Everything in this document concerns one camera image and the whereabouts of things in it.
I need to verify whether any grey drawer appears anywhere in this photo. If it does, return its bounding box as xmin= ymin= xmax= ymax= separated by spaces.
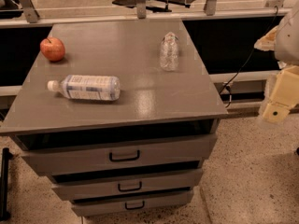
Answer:
xmin=21 ymin=133 xmax=217 ymax=176
xmin=72 ymin=189 xmax=193 ymax=217
xmin=52 ymin=168 xmax=203 ymax=201

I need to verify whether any lying labelled plastic water bottle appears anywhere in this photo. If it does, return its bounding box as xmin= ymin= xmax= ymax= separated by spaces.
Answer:
xmin=47 ymin=75 xmax=121 ymax=102

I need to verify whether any grey drawer cabinet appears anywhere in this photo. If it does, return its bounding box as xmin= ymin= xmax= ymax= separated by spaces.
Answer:
xmin=1 ymin=21 xmax=226 ymax=217

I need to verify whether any grey metal railing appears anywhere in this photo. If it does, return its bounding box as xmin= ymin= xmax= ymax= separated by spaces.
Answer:
xmin=0 ymin=0 xmax=299 ymax=28

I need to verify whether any red apple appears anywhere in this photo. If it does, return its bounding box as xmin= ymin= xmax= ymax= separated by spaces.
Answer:
xmin=40 ymin=37 xmax=65 ymax=62

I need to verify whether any crumpled white packet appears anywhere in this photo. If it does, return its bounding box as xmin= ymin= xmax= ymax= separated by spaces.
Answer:
xmin=254 ymin=26 xmax=278 ymax=51

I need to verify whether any top grey drawer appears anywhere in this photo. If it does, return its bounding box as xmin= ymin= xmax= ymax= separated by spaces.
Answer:
xmin=21 ymin=133 xmax=217 ymax=176

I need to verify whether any clear upright plastic bottle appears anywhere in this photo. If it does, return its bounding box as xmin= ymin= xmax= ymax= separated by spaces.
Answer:
xmin=160 ymin=32 xmax=179 ymax=71

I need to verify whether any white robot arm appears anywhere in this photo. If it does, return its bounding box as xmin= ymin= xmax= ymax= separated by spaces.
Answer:
xmin=260 ymin=3 xmax=299 ymax=123

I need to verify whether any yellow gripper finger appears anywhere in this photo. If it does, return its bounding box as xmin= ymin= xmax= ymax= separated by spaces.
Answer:
xmin=262 ymin=65 xmax=299 ymax=123

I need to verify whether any black cable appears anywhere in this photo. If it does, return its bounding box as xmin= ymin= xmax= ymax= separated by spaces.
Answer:
xmin=219 ymin=5 xmax=279 ymax=108

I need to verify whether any bottom grey drawer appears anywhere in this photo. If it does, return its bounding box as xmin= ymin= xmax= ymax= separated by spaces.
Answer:
xmin=72 ymin=189 xmax=193 ymax=217

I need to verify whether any middle grey drawer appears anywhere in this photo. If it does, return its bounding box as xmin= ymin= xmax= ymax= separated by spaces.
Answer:
xmin=52 ymin=168 xmax=203 ymax=201

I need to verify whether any black bar at left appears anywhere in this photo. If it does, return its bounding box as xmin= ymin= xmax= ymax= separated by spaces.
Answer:
xmin=0 ymin=147 xmax=13 ymax=221

